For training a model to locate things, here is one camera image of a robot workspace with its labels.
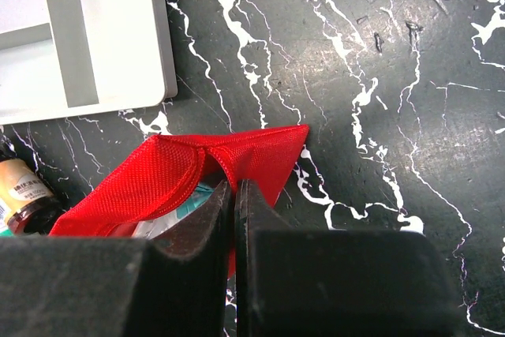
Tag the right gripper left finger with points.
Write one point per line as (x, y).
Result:
(205, 231)

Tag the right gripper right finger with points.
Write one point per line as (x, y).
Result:
(256, 221)

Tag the white blue mask packet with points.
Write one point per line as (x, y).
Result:
(153, 228)

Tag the red first aid pouch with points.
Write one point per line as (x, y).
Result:
(163, 172)

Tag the brown syrup bottle orange cap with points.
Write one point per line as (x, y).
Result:
(27, 204)

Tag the grey divided tray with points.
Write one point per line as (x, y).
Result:
(65, 58)

